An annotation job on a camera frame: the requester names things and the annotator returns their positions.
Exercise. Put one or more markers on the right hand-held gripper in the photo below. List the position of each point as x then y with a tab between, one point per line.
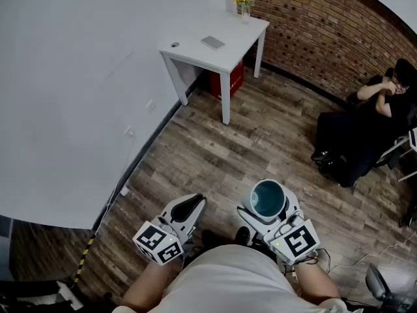
298	240

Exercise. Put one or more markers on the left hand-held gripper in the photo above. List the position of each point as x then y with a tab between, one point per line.
153	240

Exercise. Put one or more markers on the pale teal ribbed cup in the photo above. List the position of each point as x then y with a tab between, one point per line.
247	204

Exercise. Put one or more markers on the grey square coaster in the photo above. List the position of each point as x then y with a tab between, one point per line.
212	42

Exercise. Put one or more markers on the person's right forearm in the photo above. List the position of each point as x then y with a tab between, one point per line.
316	282

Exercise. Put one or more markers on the person's left forearm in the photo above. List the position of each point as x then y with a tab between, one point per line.
150	285

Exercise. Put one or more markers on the person's right shoe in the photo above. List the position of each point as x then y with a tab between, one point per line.
242	235

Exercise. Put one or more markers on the person's shoe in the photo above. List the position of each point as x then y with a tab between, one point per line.
242	235
211	238

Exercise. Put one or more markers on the person's left shoe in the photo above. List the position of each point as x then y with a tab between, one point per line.
211	238

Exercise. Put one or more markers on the white power adapter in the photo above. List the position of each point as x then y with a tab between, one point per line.
124	191

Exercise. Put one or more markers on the person's white shirt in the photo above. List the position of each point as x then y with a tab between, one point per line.
228	279

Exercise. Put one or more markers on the red box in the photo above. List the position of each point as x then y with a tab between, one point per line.
236	80

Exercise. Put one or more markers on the white chair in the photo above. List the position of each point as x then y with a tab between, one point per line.
408	142

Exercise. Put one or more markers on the white square table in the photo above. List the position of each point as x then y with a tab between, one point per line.
228	51

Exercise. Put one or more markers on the clear glass vase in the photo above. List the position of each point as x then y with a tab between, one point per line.
245	15

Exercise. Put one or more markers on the white wall socket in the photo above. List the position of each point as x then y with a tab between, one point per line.
129	132
150	106

